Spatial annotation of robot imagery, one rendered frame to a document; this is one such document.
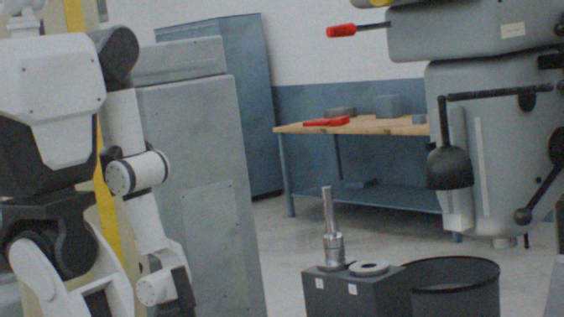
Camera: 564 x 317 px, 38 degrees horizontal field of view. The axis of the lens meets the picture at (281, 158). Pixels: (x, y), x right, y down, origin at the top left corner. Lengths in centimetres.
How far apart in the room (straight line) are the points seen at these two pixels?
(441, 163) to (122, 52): 82
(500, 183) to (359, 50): 661
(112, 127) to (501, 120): 85
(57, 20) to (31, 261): 136
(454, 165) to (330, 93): 714
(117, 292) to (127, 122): 37
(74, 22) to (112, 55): 112
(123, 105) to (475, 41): 81
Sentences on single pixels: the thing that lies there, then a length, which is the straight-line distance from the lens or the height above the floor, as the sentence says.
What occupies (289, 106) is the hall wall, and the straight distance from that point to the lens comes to 892.
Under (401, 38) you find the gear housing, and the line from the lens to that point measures 145.
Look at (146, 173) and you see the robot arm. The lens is 182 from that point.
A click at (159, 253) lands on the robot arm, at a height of 126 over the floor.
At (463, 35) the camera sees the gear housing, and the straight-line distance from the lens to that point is 136.
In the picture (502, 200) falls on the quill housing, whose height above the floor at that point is 139.
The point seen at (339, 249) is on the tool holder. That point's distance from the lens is 187.
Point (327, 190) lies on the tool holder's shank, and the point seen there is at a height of 135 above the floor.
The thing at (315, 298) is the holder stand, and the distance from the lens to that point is 189.
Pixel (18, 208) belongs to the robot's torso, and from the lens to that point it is 171.
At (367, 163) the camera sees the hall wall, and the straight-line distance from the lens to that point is 812.
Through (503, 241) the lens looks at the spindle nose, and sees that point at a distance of 152.
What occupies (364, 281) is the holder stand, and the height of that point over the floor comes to 117.
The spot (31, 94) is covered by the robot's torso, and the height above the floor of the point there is 166.
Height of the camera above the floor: 170
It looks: 8 degrees down
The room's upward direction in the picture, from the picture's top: 8 degrees counter-clockwise
